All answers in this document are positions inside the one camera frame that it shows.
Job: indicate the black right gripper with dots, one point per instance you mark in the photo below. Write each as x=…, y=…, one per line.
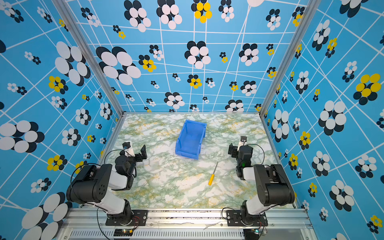
x=234, y=149

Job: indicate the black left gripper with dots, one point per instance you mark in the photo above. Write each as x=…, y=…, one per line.
x=139, y=155

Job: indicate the yellow handled screwdriver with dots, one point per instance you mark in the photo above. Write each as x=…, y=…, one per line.
x=213, y=175

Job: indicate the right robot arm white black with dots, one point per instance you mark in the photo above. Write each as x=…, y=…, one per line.
x=272, y=184

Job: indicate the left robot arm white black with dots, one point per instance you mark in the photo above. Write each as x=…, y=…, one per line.
x=94, y=183

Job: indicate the blue plastic storage bin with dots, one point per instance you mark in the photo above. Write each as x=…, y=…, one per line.
x=190, y=140

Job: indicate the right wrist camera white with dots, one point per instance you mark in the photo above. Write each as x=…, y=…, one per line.
x=242, y=142

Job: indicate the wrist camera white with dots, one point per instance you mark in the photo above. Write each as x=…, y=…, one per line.
x=128, y=149
x=242, y=142

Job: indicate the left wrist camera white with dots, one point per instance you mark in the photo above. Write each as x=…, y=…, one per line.
x=128, y=149

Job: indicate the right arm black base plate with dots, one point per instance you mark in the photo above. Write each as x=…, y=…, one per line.
x=238, y=218

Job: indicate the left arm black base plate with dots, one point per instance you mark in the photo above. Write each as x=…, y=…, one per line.
x=132, y=218

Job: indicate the aluminium front frame rail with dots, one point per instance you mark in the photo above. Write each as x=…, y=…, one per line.
x=189, y=224

